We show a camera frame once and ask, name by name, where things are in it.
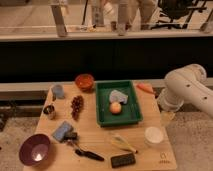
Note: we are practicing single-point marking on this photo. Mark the blue sponge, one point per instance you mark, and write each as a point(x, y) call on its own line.
point(59, 133)

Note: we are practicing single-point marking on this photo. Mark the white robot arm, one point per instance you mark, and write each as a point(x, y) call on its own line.
point(186, 84)

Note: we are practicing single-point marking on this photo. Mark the light blue cloth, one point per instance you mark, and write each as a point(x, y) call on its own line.
point(117, 96)

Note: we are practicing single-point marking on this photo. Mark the green plastic tray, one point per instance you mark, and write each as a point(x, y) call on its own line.
point(130, 113)

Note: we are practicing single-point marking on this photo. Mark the orange bowl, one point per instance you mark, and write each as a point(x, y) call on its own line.
point(84, 82)

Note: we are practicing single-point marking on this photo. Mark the orange round fruit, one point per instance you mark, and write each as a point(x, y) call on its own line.
point(115, 108)

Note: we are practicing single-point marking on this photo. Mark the bunch of dark grapes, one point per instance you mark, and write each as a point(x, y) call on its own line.
point(77, 106)

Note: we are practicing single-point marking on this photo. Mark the orange carrot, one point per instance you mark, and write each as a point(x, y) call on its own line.
point(145, 88)

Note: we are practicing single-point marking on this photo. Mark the wooden board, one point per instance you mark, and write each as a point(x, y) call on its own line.
point(97, 139)

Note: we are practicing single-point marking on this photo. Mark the yellow banana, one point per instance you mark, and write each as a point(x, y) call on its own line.
point(122, 143)

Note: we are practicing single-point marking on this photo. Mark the small metal cup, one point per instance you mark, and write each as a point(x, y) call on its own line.
point(49, 111)

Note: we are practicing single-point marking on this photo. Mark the black rectangular eraser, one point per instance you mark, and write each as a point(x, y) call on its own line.
point(123, 160)

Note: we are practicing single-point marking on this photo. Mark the purple bowl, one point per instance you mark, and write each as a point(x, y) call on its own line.
point(34, 149)

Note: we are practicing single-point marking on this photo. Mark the black office chair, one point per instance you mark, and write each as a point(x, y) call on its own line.
point(175, 9)

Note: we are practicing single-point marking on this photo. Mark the black handled brush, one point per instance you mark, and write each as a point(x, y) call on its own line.
point(71, 138)

